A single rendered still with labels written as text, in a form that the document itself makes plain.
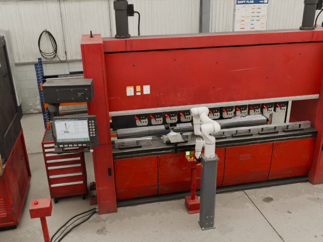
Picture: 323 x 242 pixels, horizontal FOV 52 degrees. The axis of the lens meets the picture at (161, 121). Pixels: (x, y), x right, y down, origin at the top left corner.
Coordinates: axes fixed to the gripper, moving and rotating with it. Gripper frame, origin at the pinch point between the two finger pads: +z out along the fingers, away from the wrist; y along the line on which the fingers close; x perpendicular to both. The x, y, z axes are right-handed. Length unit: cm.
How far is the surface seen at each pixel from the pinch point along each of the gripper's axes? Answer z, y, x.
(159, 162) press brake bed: 11, -21, -47
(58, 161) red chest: 8, -49, -181
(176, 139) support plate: -24.3, -19.4, -25.1
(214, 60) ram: -121, -42, 30
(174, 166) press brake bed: 20.6, -20.3, -26.0
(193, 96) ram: -74, -39, 3
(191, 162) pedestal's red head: -2.5, 6.0, -11.4
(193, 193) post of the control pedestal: 51, 5, -5
